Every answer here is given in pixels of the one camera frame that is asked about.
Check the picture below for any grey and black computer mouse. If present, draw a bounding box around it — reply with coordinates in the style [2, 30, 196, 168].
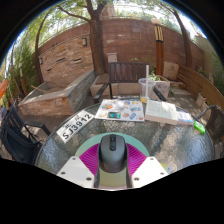
[98, 133, 129, 174]

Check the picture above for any forked tree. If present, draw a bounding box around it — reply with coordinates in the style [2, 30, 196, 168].
[56, 0, 112, 76]

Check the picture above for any green packet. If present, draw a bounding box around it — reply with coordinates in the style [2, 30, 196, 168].
[193, 120, 207, 136]

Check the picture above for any white number plate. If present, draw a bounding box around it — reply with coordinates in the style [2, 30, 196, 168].
[55, 110, 95, 144]

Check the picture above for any black slatted chair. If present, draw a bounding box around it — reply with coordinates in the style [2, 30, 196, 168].
[0, 105, 52, 166]

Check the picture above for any curved wooden bench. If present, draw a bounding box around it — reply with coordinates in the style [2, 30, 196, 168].
[176, 64, 224, 112]

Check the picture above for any raised stone planter bed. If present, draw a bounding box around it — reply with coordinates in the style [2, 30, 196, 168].
[18, 69, 98, 117]

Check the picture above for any slim leaning tree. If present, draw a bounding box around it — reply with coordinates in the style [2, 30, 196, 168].
[159, 1, 194, 68]

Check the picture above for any tall wooden lamp post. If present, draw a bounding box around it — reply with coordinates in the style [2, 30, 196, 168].
[150, 18, 165, 77]

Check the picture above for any colourful picture sheet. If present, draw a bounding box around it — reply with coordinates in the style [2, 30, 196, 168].
[94, 98, 146, 122]

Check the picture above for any dark wooden slatted bench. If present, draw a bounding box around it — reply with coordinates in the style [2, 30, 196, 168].
[92, 61, 168, 104]

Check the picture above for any open white book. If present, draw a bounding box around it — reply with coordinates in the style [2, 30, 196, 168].
[144, 99, 179, 126]

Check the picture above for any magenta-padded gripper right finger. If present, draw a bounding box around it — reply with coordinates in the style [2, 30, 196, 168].
[125, 143, 170, 190]

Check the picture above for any clear plastic cup with straw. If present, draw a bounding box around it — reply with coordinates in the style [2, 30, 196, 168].
[138, 64, 157, 104]

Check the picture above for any white planter with plants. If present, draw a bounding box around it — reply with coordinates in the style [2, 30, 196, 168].
[148, 73, 171, 101]

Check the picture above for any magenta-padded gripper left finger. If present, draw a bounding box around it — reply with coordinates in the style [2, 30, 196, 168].
[56, 143, 102, 190]

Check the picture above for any green and pink mouse pad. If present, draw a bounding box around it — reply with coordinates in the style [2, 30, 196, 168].
[74, 132, 151, 188]

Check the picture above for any beige stone slab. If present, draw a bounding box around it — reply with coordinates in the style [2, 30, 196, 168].
[163, 61, 180, 81]

